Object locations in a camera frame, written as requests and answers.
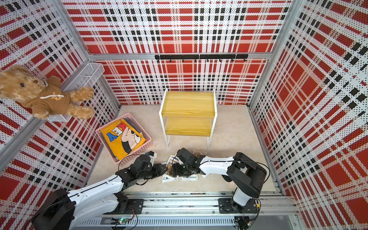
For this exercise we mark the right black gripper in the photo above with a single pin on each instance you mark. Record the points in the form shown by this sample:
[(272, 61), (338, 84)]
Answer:
[(180, 174)]

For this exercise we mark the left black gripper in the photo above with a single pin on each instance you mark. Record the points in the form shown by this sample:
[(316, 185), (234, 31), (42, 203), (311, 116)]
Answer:
[(158, 170)]

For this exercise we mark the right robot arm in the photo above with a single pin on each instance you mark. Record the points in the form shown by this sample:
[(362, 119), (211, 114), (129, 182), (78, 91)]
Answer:
[(248, 176)]

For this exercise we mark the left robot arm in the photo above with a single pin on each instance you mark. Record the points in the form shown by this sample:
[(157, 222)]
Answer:
[(63, 210)]

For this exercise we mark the blue coffee bag right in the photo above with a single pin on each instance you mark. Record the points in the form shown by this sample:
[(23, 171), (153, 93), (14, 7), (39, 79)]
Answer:
[(193, 177)]

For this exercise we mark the blue coffee bag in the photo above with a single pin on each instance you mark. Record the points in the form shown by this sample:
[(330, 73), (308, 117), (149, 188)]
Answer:
[(167, 178), (193, 177)]

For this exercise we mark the blue coffee bag left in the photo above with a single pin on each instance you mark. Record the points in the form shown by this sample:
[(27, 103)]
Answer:
[(167, 178)]

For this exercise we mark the yellow two-tier shelf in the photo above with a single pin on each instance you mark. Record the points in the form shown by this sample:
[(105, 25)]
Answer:
[(188, 114)]

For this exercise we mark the small doll black hat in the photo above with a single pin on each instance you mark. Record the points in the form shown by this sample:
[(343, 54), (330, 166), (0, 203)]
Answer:
[(227, 178)]

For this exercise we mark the yellow printed cloth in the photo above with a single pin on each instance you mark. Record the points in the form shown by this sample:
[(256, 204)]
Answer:
[(122, 137)]

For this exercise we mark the pink plastic basket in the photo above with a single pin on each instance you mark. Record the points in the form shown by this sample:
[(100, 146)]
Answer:
[(135, 153)]

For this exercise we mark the green circuit board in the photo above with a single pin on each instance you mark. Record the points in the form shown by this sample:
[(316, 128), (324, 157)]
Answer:
[(120, 221)]

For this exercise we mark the brown teddy bear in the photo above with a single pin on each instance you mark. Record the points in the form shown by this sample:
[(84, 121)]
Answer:
[(44, 97)]

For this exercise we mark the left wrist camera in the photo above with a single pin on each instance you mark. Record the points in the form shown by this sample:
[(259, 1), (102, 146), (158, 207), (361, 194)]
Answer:
[(152, 156)]

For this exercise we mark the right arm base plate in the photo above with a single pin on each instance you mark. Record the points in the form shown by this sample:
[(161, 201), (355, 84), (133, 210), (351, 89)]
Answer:
[(228, 206)]

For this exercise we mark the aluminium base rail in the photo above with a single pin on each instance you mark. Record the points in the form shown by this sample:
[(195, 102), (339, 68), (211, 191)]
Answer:
[(202, 209)]

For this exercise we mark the black hook rail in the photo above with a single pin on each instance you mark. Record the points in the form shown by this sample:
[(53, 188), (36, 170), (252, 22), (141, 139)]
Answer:
[(202, 56)]

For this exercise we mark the clear wire wall basket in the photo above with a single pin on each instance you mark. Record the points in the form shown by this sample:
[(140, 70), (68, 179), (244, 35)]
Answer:
[(86, 75)]

